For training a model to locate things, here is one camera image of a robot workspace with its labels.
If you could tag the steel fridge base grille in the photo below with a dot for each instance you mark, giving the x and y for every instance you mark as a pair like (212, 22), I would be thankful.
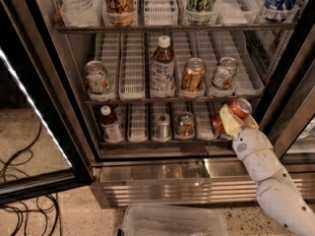
(173, 182)

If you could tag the white green can middle left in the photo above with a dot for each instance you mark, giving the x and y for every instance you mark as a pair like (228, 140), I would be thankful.
(96, 76)

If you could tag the green tall can top shelf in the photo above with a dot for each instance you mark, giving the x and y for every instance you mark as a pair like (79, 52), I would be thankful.
(200, 12)

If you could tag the clear plastic bin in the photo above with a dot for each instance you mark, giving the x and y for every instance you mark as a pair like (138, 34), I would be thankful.
(157, 220)

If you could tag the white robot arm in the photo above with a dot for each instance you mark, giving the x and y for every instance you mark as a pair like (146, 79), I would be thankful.
(276, 193)

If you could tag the red coke can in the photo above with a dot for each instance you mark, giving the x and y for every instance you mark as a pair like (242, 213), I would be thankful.
(241, 107)

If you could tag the brown can bottom shelf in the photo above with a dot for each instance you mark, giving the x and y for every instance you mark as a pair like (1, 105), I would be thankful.
(185, 124)

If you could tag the white orange can middle right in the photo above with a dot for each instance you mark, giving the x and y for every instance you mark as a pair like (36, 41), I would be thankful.
(224, 73)

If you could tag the clear water bottle top shelf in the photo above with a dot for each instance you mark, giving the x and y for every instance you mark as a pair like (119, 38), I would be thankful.
(79, 13)

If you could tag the orange tall can top shelf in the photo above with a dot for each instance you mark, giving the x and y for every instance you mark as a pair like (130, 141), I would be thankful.
(120, 13)

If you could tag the tall tea bottle middle shelf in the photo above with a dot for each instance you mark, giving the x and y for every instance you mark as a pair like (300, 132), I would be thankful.
(162, 68)

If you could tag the gold can middle shelf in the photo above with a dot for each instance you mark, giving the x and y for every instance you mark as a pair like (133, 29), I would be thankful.
(193, 74)

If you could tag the small tea bottle bottom shelf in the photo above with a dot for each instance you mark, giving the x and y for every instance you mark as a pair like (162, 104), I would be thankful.
(111, 125)

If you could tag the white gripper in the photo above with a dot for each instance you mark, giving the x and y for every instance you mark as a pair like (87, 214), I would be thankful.
(252, 143)

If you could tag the silver can bottom shelf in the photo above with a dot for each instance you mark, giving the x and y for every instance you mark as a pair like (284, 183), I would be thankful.
(163, 126)

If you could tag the blue white can top shelf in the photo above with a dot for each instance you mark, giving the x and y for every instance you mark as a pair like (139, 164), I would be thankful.
(277, 10)

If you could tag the open glass fridge door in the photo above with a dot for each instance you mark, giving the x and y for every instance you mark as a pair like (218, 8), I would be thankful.
(43, 147)

